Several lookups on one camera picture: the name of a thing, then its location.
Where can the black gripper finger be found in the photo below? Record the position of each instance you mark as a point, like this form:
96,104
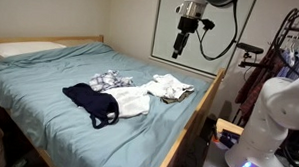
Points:
183,48
175,53

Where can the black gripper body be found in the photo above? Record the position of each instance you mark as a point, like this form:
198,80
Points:
187,25

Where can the dark blue vest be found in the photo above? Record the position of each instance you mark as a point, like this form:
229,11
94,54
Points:
89,98

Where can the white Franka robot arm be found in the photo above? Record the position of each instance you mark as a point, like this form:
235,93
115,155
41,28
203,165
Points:
271,131

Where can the white crumpled garment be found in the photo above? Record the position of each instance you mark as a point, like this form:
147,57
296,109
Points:
169,85

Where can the khaki folded garment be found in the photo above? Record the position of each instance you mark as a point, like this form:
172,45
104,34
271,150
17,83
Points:
176,98

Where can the blue white plaid shirt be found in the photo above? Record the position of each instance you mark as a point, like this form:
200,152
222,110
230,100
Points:
109,80

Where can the dark red hanging garment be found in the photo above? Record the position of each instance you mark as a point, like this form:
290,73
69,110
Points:
256,87

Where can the small wooden side table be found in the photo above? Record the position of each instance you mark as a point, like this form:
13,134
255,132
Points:
228,124

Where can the dark blue box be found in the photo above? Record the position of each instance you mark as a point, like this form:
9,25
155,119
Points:
229,138

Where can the blue hanging shirt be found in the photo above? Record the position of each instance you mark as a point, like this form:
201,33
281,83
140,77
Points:
295,67

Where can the light blue duvet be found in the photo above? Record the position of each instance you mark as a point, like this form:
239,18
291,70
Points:
39,89

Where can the white pillow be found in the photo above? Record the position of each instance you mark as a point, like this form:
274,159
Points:
20,48

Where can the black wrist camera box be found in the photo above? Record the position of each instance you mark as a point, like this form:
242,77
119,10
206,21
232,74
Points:
208,24

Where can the white framed wall panel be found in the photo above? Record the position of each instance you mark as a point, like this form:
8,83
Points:
164,27

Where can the black camera on stand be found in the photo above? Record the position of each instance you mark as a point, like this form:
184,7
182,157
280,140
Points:
250,48

